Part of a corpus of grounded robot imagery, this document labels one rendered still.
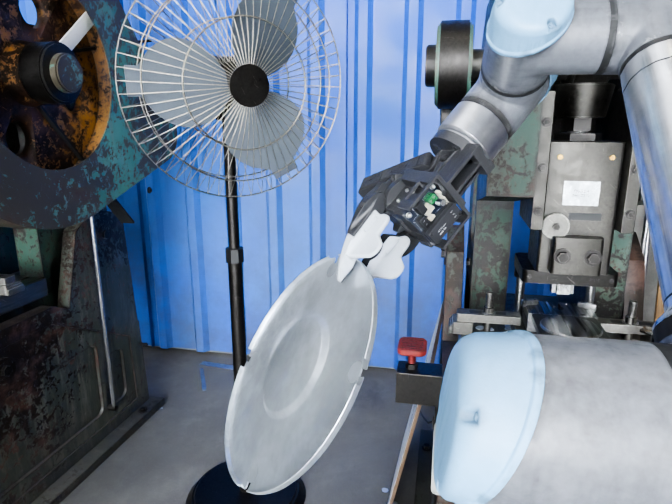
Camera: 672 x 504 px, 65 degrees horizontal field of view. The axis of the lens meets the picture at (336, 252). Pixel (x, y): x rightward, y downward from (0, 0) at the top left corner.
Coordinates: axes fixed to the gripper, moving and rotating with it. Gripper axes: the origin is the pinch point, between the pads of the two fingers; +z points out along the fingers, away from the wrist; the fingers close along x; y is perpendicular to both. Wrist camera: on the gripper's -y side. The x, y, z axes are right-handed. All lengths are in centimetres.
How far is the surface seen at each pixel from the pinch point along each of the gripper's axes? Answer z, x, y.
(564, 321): -28, 64, -22
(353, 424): 29, 118, -116
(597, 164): -55, 43, -21
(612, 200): -52, 50, -19
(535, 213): -40, 42, -26
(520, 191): -40, 36, -27
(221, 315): 35, 80, -202
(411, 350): -1, 41, -29
